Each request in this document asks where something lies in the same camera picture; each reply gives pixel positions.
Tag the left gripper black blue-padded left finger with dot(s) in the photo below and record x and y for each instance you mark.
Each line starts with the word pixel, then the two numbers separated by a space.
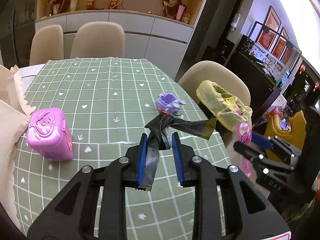
pixel 71 214

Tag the jaws of the black right gripper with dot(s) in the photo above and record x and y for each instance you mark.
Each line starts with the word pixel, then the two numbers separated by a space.
pixel 270 156

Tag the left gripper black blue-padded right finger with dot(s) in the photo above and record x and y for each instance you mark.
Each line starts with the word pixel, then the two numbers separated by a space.
pixel 227 204

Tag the pink round lollipop wrapper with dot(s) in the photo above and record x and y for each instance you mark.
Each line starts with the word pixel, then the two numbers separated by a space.
pixel 244 134

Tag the yellow trash bag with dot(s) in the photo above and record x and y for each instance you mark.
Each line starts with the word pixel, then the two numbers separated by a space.
pixel 226 107

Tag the black plastic wrapper strip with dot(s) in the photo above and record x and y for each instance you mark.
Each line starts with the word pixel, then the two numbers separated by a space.
pixel 158 140

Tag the dark display cabinet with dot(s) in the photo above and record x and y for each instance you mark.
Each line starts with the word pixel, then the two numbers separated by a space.
pixel 262 87

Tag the pink plastic toy box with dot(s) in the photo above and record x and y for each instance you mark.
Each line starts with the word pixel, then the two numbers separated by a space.
pixel 49 135

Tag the beige chair right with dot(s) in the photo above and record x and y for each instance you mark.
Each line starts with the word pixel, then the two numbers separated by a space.
pixel 212 71

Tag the beige chair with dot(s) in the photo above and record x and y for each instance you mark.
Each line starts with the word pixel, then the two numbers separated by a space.
pixel 47 44
pixel 212 71
pixel 98 40

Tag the green grid tablecloth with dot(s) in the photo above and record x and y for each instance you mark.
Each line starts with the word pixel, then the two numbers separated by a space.
pixel 107 104

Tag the purple toy cup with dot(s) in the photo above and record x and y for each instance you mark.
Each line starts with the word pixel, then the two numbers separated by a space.
pixel 169 104

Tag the beige paper bag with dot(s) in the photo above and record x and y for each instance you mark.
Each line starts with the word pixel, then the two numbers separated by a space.
pixel 15 113

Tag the beige chair far middle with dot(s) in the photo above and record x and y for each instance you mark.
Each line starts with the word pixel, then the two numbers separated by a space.
pixel 98 40

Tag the beige chair far left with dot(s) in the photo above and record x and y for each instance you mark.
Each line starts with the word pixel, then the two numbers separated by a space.
pixel 47 44

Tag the white sideboard cabinet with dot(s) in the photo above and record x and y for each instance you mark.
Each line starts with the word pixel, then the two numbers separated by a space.
pixel 160 40

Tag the red framed wall pictures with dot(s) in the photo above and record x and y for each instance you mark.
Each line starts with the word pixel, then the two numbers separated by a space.
pixel 273 37

